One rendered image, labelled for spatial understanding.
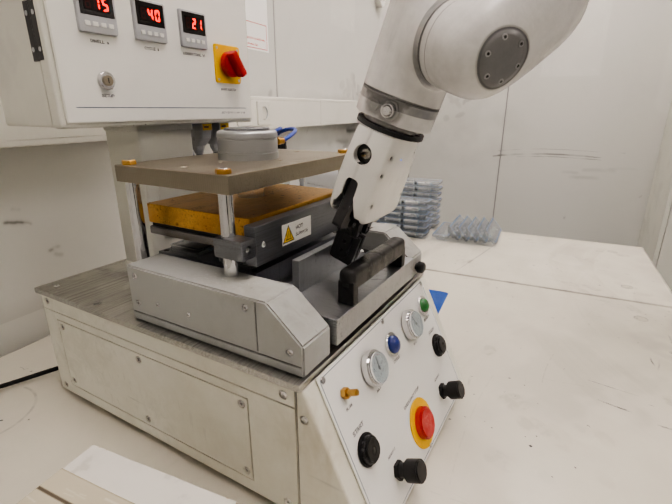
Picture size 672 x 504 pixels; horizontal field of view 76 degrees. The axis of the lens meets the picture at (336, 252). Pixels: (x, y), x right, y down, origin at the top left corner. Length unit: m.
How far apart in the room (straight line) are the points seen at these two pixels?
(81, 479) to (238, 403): 0.16
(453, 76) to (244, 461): 0.44
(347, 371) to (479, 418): 0.28
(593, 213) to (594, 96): 0.68
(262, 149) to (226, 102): 0.21
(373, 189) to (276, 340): 0.18
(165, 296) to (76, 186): 0.55
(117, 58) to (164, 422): 0.46
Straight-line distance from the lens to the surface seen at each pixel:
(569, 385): 0.81
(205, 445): 0.58
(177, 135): 0.72
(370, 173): 0.44
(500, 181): 3.00
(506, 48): 0.39
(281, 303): 0.42
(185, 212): 0.55
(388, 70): 0.44
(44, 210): 1.00
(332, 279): 0.54
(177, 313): 0.51
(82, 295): 0.68
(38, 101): 0.63
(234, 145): 0.56
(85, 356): 0.71
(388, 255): 0.53
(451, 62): 0.38
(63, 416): 0.77
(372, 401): 0.51
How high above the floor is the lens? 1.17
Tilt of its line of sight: 18 degrees down
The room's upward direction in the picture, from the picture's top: straight up
